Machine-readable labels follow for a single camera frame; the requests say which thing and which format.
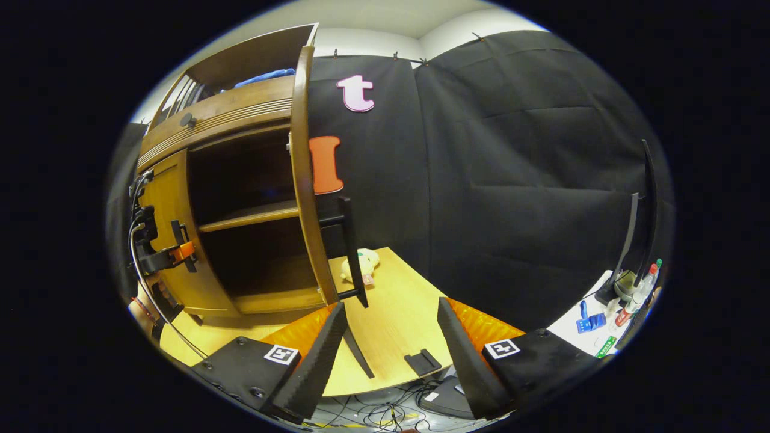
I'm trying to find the wooden inner shelf board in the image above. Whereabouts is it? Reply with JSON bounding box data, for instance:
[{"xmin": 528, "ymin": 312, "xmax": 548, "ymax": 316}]
[{"xmin": 197, "ymin": 200, "xmax": 301, "ymax": 234}]

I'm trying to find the yellow plush toy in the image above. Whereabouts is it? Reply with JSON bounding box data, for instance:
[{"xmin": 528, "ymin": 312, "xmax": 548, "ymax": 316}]
[{"xmin": 340, "ymin": 248, "xmax": 381, "ymax": 286}]

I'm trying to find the white bottle red cap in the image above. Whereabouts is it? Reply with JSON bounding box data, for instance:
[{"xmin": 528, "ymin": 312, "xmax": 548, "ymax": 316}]
[{"xmin": 615, "ymin": 263, "xmax": 658, "ymax": 327}]

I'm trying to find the black monitor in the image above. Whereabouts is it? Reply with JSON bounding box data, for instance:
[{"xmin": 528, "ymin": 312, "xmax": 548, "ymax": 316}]
[{"xmin": 594, "ymin": 140, "xmax": 658, "ymax": 306}]

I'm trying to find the hand-held gripper cable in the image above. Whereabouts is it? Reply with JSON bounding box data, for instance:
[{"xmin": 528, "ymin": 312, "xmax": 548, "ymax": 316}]
[{"xmin": 128, "ymin": 218, "xmax": 209, "ymax": 360}]

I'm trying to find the black plastic box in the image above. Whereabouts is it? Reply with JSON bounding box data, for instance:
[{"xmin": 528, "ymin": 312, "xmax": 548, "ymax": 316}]
[{"xmin": 419, "ymin": 376, "xmax": 479, "ymax": 420}]

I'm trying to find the blue clip tool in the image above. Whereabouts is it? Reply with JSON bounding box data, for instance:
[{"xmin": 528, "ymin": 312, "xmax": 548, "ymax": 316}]
[{"xmin": 576, "ymin": 299, "xmax": 607, "ymax": 334}]

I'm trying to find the blue folded towel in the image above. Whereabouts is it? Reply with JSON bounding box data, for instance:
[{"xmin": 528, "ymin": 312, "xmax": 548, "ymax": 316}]
[{"xmin": 233, "ymin": 68, "xmax": 297, "ymax": 89}]

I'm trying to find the tangle of floor cables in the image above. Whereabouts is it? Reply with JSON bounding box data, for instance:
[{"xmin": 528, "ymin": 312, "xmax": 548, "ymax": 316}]
[{"xmin": 301, "ymin": 379, "xmax": 458, "ymax": 431}]

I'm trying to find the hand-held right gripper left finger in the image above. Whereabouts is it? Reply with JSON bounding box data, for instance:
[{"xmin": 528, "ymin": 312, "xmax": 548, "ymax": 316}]
[{"xmin": 191, "ymin": 302, "xmax": 348, "ymax": 425}]

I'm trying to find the black flat strip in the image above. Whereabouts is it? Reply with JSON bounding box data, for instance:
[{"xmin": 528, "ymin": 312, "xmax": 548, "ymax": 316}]
[{"xmin": 343, "ymin": 328, "xmax": 375, "ymax": 379}]

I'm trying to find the white side table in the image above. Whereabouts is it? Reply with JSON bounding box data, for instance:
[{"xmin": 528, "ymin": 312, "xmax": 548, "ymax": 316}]
[{"xmin": 547, "ymin": 271, "xmax": 656, "ymax": 360}]

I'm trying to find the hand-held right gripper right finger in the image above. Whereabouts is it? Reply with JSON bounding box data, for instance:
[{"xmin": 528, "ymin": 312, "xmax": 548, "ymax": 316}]
[{"xmin": 437, "ymin": 296, "xmax": 602, "ymax": 420}]

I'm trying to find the black backdrop cloth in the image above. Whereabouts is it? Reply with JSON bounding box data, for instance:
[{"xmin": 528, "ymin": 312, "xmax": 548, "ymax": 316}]
[{"xmin": 107, "ymin": 30, "xmax": 674, "ymax": 331}]

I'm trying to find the black flat bracket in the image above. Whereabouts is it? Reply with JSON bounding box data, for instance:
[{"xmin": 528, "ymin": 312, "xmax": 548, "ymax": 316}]
[{"xmin": 404, "ymin": 348, "xmax": 443, "ymax": 377}]

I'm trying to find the wooden double-door shoe cabinet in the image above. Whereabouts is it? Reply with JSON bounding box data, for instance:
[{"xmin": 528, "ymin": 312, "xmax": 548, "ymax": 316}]
[{"xmin": 135, "ymin": 23, "xmax": 347, "ymax": 316}]

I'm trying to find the ribbed wooden cabinet drawer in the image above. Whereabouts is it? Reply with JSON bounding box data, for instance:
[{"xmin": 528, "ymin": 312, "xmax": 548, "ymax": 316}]
[{"xmin": 137, "ymin": 75, "xmax": 297, "ymax": 172}]

